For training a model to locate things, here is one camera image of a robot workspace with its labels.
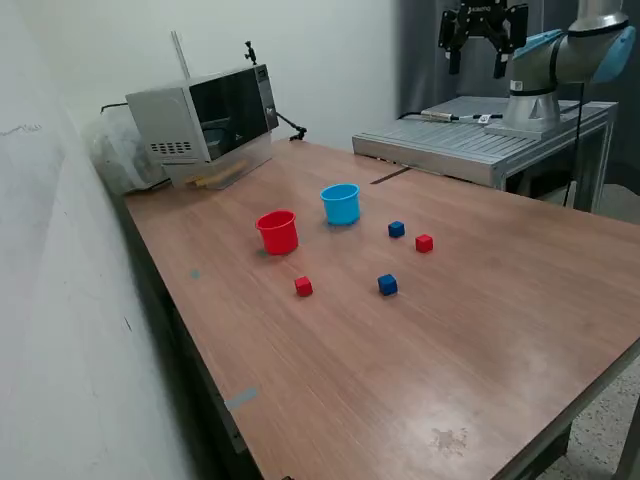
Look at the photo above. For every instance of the red cube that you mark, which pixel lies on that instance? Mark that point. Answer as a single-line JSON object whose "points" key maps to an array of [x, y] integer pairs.
{"points": [[424, 243], [303, 287]]}

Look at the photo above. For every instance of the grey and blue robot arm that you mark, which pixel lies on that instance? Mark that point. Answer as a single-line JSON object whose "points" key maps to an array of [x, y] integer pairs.
{"points": [[575, 55]]}

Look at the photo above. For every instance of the red plastic cup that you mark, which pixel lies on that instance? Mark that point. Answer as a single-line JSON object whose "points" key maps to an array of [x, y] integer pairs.
{"points": [[277, 237]]}

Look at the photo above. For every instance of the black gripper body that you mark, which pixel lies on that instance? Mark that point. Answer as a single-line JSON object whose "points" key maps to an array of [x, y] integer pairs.
{"points": [[484, 17]]}

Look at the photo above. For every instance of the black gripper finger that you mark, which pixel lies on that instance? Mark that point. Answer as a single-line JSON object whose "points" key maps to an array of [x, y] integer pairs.
{"points": [[515, 30], [452, 35]]}

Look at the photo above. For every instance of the silver microwave oven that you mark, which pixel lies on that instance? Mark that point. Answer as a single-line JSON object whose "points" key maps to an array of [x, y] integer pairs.
{"points": [[165, 120]]}

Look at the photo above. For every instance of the aluminium base mounting plate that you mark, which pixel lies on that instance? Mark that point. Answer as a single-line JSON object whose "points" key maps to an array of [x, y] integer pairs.
{"points": [[530, 129]]}

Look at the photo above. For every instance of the black clamp mount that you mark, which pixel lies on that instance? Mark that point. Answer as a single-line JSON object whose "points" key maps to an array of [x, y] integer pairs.
{"points": [[250, 52]]}

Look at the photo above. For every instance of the long blue tape strip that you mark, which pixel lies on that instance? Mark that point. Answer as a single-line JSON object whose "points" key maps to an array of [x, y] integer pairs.
{"points": [[241, 398]]}

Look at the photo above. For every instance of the aluminium profile robot stand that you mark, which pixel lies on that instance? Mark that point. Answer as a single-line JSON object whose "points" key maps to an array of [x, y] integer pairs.
{"points": [[450, 145]]}

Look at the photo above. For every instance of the silver connector box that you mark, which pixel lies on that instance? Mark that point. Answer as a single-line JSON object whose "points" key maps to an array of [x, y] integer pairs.
{"points": [[439, 115]]}

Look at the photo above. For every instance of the dark tape strip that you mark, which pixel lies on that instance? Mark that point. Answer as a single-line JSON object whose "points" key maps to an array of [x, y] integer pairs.
{"points": [[391, 175]]}

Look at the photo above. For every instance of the blue plastic cup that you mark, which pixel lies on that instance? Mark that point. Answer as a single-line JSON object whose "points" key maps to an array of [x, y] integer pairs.
{"points": [[342, 207]]}

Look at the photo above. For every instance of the white thin rod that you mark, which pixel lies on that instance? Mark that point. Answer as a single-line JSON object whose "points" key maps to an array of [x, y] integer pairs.
{"points": [[180, 55]]}

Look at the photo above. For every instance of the clear plastic bag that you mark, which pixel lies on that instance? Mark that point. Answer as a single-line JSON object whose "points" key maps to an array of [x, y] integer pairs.
{"points": [[115, 155]]}

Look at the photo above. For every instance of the grey metal table bracket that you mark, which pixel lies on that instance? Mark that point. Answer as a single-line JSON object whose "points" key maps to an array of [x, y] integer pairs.
{"points": [[235, 435]]}

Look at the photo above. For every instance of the blue cube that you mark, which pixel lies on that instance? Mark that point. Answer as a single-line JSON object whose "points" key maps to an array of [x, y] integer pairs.
{"points": [[387, 285], [396, 229]]}

